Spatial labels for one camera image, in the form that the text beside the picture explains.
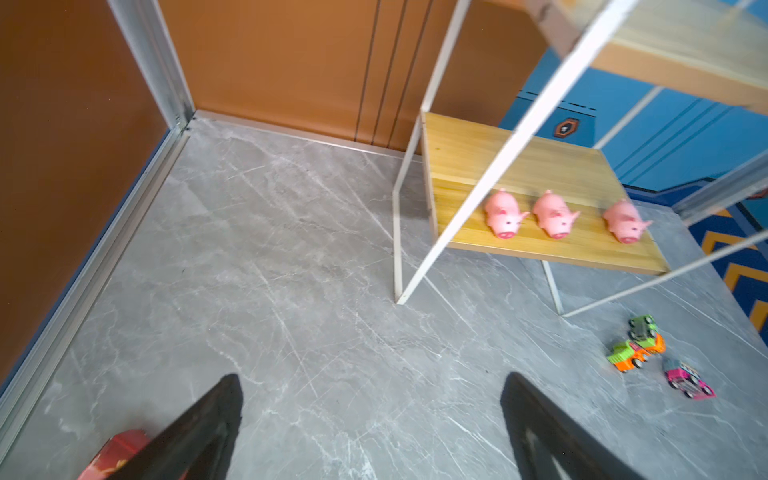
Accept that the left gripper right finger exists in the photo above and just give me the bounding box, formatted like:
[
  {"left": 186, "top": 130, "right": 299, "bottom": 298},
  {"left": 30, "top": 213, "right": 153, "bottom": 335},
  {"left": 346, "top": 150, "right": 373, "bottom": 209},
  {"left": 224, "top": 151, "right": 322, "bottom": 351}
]
[{"left": 500, "top": 372, "right": 642, "bottom": 479}]

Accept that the yellow wooden two-tier shelf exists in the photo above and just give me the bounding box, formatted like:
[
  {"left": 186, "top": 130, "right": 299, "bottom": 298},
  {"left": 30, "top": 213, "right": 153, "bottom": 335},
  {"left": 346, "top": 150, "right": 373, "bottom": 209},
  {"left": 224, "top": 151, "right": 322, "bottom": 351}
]
[{"left": 394, "top": 1, "right": 767, "bottom": 304}]

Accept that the pink pig toy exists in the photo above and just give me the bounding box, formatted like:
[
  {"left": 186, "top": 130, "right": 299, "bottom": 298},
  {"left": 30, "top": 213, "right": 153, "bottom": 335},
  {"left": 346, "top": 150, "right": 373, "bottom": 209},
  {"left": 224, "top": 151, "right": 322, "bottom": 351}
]
[
  {"left": 484, "top": 189, "right": 530, "bottom": 240},
  {"left": 603, "top": 199, "right": 652, "bottom": 244},
  {"left": 533, "top": 190, "right": 581, "bottom": 240}
]

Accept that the green orange toy truck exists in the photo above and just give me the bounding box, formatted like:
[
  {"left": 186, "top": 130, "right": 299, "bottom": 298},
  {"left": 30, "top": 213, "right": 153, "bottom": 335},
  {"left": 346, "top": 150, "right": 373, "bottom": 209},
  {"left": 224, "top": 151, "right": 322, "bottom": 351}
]
[{"left": 607, "top": 334, "right": 666, "bottom": 373}]

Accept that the green toy car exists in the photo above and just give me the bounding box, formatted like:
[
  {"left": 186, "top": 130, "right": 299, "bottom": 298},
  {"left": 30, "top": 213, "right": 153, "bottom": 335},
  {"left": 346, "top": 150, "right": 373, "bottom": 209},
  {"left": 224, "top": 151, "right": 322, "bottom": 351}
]
[{"left": 628, "top": 315, "right": 658, "bottom": 341}]

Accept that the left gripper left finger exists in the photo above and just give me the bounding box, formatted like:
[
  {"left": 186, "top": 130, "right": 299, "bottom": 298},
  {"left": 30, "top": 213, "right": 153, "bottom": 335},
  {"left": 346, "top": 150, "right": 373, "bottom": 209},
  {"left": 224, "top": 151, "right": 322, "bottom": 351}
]
[{"left": 111, "top": 373, "right": 243, "bottom": 480}]

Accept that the pink grey toy truck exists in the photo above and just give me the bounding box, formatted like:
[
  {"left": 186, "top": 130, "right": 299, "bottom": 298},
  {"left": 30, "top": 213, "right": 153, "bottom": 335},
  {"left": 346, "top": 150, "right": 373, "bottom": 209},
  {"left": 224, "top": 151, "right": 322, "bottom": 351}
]
[{"left": 663, "top": 359, "right": 716, "bottom": 400}]

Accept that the red white cardboard box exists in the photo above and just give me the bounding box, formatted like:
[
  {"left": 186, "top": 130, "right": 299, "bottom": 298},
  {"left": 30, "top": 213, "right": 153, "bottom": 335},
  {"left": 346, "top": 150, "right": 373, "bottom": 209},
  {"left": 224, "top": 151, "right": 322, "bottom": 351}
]
[{"left": 78, "top": 429, "right": 151, "bottom": 480}]

